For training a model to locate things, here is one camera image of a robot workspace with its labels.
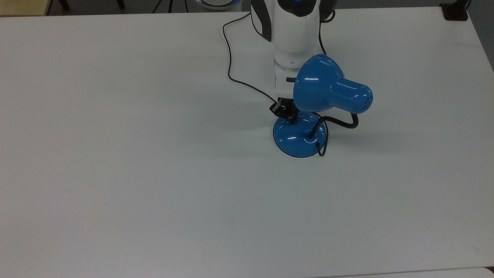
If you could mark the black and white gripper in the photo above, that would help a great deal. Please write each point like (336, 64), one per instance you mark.
(284, 88)

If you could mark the blue gooseneck desk lamp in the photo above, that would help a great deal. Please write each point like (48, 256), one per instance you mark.
(316, 87)

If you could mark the black tripod legs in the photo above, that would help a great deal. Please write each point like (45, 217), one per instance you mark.
(170, 5)

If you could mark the black table clamp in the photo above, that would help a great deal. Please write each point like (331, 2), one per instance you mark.
(454, 11)

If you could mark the dark chair leg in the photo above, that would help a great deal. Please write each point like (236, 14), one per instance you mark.
(64, 4)
(120, 3)

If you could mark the light wooden board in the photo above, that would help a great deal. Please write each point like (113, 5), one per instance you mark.
(23, 7)

